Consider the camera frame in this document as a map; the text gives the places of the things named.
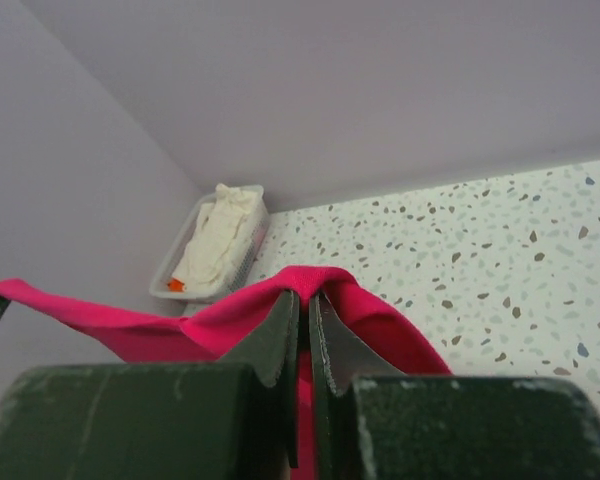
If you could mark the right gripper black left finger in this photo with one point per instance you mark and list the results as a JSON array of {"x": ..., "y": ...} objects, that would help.
[{"x": 231, "y": 419}]

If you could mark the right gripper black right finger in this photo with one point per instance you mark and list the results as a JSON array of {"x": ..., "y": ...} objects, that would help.
[{"x": 372, "y": 421}]

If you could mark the red t shirt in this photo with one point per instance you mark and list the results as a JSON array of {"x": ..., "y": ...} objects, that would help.
[{"x": 140, "y": 337}]

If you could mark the orange t shirt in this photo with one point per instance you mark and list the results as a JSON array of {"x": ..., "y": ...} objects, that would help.
[{"x": 176, "y": 286}]

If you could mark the white plastic basket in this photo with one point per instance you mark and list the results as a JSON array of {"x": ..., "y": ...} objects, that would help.
[{"x": 252, "y": 233}]

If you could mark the cream t shirt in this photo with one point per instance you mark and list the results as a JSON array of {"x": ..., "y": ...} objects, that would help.
[{"x": 206, "y": 256}]

